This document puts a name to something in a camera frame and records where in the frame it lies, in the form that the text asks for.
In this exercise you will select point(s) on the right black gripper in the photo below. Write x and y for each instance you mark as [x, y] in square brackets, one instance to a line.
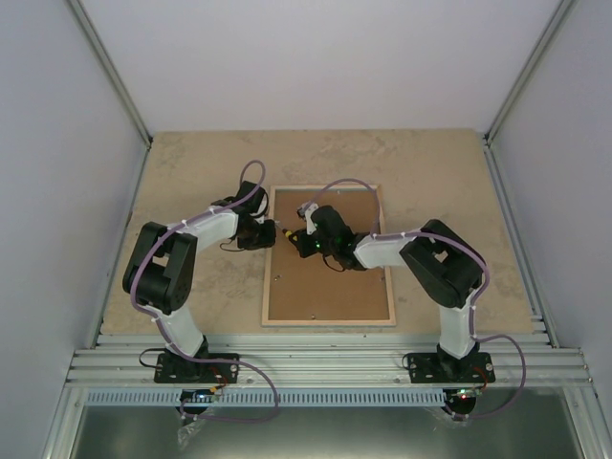
[304, 251]

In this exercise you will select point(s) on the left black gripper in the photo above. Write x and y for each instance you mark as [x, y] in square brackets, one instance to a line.
[268, 241]

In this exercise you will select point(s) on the yellow handled screwdriver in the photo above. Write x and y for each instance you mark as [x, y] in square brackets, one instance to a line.
[287, 233]

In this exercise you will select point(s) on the teal wooden photo frame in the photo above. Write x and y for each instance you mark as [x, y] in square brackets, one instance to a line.
[314, 285]

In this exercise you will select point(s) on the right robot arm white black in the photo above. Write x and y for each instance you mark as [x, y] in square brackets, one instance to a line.
[450, 271]

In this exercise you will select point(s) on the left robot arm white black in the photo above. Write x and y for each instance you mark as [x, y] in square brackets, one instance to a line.
[160, 270]

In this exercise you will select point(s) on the clear plastic bag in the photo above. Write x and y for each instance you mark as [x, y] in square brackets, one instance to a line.
[188, 430]

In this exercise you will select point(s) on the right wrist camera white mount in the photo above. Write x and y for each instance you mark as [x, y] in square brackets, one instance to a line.
[305, 212]

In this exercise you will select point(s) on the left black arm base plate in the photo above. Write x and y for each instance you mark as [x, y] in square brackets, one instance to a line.
[171, 368]

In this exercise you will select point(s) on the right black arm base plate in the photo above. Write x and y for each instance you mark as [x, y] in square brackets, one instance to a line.
[439, 368]

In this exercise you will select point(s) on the aluminium rail base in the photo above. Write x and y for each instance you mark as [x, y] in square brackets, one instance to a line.
[334, 360]

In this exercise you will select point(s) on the grey slotted cable duct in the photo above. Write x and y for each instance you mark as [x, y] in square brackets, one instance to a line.
[261, 397]

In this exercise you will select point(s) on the left aluminium corner post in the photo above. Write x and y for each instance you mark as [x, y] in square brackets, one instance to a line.
[94, 41]

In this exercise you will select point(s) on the aluminium corner post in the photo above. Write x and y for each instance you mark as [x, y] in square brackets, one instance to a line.
[94, 41]
[542, 45]

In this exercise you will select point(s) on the right aluminium corner post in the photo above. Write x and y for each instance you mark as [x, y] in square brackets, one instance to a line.
[542, 45]

